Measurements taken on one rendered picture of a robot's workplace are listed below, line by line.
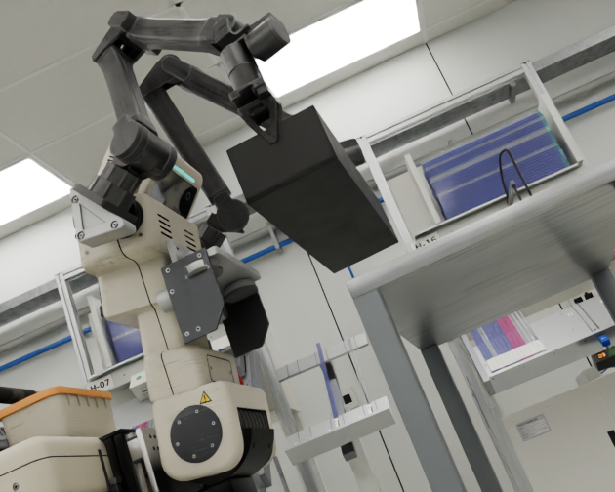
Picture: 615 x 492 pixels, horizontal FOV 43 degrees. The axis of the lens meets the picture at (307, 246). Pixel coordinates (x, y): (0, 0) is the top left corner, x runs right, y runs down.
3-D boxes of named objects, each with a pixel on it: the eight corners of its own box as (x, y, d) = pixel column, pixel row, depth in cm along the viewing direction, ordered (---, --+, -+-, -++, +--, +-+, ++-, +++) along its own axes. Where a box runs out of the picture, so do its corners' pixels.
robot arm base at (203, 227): (194, 255, 195) (173, 244, 184) (210, 227, 196) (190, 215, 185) (221, 271, 192) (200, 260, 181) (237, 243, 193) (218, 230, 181)
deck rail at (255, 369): (272, 485, 250) (264, 472, 247) (266, 488, 250) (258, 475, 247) (259, 355, 312) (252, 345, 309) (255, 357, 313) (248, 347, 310)
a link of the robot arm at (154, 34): (141, 58, 176) (103, 28, 169) (152, 36, 177) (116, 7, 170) (256, 67, 145) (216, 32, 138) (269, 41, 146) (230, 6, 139)
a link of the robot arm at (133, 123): (117, 73, 180) (82, 48, 173) (156, 31, 176) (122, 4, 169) (153, 189, 149) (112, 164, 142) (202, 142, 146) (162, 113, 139)
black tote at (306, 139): (334, 274, 185) (316, 233, 188) (399, 242, 182) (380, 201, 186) (247, 205, 132) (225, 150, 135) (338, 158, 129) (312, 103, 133)
